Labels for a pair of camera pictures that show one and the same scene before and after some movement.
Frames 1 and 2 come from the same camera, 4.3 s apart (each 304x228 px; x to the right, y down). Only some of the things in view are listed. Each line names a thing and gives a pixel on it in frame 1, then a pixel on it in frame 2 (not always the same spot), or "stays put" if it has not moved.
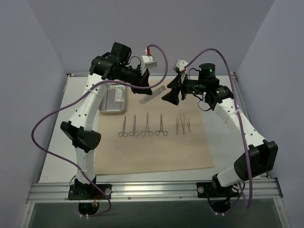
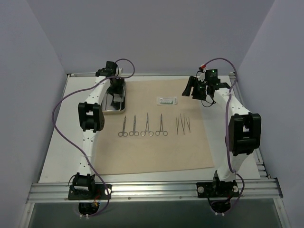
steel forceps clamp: (165, 133) stays put
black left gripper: (141, 76) to (118, 89)
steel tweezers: (177, 126) stays put
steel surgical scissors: (136, 133) stays put
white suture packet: (156, 92) to (166, 100)
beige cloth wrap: (152, 136) stays put
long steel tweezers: (182, 122) stays put
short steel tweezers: (188, 124) stays put
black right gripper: (181, 86) to (196, 88)
